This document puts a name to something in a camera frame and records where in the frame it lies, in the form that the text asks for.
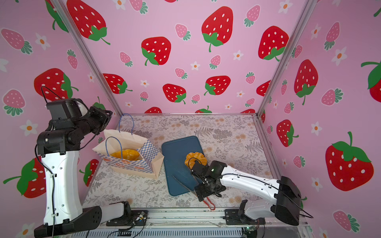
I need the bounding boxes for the left aluminium corner post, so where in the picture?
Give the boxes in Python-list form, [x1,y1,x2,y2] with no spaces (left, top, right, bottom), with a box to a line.
[52,0,123,116]

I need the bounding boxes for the checkered paper bag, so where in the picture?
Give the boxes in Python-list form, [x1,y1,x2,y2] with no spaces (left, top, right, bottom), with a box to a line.
[92,114,164,179]

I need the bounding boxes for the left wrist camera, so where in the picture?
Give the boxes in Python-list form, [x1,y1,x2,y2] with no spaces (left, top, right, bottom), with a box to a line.
[41,86,89,121]

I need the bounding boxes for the croissant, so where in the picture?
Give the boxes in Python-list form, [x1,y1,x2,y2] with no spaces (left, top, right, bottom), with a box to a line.
[110,149,140,161]

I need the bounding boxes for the red handled metal tongs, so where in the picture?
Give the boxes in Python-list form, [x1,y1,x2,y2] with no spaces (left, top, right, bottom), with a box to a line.
[171,175,216,211]

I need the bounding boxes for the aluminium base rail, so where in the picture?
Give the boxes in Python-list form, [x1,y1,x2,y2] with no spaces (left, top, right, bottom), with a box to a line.
[73,208,314,238]

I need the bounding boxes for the right aluminium corner post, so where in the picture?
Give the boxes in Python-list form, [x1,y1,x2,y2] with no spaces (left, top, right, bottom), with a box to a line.
[257,0,317,118]

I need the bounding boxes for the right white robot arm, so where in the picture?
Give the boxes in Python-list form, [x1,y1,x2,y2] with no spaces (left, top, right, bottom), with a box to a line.
[189,158,312,226]

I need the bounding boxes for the aluminium corner post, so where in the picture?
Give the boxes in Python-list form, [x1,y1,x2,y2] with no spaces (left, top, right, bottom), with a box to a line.
[52,0,123,116]
[257,0,317,118]

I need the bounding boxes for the teal plastic tray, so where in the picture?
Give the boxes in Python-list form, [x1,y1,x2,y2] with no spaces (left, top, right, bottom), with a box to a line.
[161,136,203,196]

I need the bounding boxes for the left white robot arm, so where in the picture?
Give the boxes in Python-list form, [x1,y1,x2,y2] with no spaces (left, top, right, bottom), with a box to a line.
[34,100,129,238]

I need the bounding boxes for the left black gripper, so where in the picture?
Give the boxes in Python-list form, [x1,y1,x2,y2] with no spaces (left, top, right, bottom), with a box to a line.
[73,107,112,139]

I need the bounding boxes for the large glazed ring pastry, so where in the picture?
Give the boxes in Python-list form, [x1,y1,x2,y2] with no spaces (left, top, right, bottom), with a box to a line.
[185,152,207,169]

